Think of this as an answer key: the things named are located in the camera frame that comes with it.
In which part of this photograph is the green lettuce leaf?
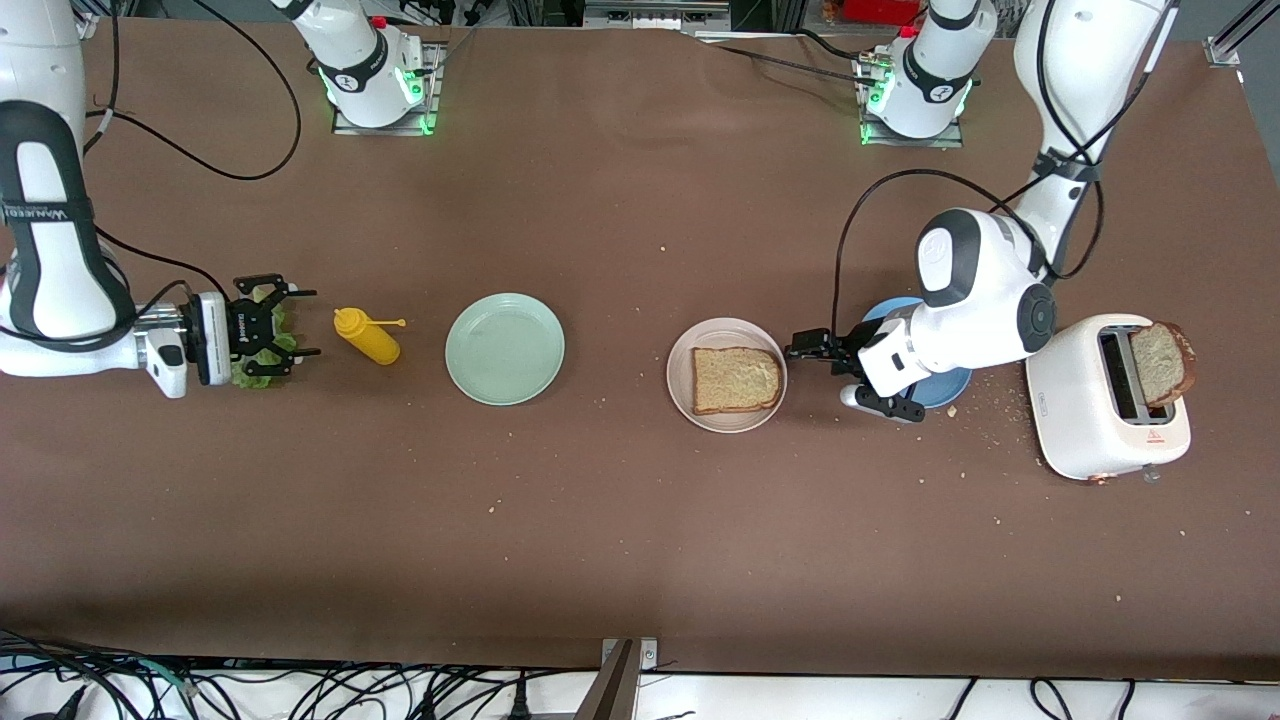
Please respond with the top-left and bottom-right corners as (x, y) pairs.
(232, 285), (301, 391)

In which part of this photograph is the brown bread slice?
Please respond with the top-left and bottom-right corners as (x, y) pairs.
(691, 346), (784, 417)
(1130, 321), (1197, 409)

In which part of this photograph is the yellow mustard squeeze bottle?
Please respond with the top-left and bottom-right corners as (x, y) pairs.
(333, 307), (407, 367)

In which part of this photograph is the blue plate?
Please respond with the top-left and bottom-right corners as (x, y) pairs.
(862, 296), (973, 410)

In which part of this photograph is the beige plate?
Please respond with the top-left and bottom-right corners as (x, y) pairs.
(667, 318), (789, 434)

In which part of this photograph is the pale green plate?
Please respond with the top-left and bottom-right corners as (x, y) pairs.
(445, 293), (566, 407)

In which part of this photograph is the white toaster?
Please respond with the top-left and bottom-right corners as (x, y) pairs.
(1025, 314), (1193, 486)

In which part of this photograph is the red box behind table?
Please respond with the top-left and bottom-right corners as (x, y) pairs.
(843, 0), (923, 26)

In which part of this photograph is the grey box behind table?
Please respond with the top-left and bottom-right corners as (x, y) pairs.
(583, 0), (733, 31)

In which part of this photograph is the black left camera bracket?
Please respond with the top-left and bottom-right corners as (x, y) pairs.
(858, 385), (927, 425)

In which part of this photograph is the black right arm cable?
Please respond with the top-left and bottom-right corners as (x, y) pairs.
(80, 0), (303, 346)

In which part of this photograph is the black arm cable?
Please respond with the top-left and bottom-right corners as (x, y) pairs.
(832, 0), (1181, 336)
(80, 0), (303, 346)

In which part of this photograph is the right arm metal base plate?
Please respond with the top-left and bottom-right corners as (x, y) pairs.
(333, 40), (443, 136)

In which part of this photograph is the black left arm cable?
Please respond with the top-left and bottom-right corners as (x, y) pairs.
(832, 0), (1181, 336)

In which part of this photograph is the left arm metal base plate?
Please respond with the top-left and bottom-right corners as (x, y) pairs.
(858, 48), (966, 149)

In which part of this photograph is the black cable on table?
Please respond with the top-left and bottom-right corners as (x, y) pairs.
(698, 42), (886, 89)

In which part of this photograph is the teal floor cable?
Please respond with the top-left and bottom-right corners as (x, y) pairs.
(128, 658), (191, 693)

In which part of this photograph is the metal table edge bracket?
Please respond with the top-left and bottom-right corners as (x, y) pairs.
(575, 638), (659, 720)

